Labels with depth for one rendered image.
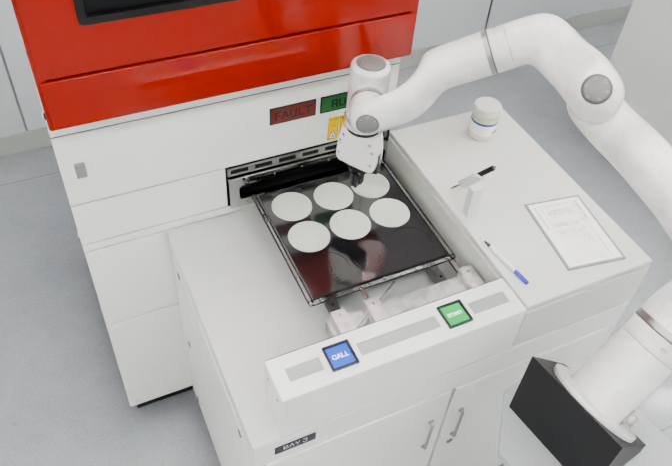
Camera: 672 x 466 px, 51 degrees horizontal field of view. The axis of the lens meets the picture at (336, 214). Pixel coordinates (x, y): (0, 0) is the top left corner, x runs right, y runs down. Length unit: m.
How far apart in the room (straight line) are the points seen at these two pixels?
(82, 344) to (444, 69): 1.70
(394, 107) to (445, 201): 0.38
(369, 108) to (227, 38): 0.31
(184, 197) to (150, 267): 0.24
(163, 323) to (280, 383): 0.79
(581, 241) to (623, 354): 0.38
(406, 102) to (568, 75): 0.30
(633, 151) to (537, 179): 0.46
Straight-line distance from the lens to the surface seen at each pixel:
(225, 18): 1.42
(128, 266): 1.86
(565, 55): 1.40
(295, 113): 1.68
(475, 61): 1.43
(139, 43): 1.40
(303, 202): 1.73
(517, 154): 1.88
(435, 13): 3.80
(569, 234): 1.70
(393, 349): 1.41
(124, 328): 2.05
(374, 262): 1.62
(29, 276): 2.90
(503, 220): 1.68
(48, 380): 2.60
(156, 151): 1.62
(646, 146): 1.40
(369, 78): 1.44
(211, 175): 1.72
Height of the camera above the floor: 2.12
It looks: 45 degrees down
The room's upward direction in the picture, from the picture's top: 5 degrees clockwise
